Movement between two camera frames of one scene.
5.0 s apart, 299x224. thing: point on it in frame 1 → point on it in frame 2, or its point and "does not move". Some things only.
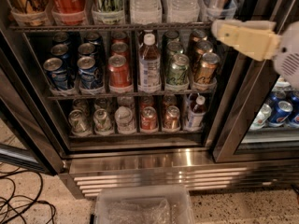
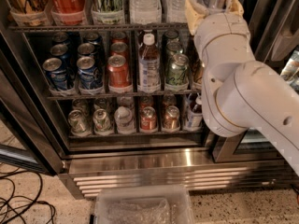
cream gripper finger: [250, 24] → [195, 13]
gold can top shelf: [29, 4] does not move
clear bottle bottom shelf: [124, 120] does not move
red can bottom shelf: [149, 119] does not move
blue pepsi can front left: [58, 76] does not move
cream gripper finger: [259, 44] → [234, 6]
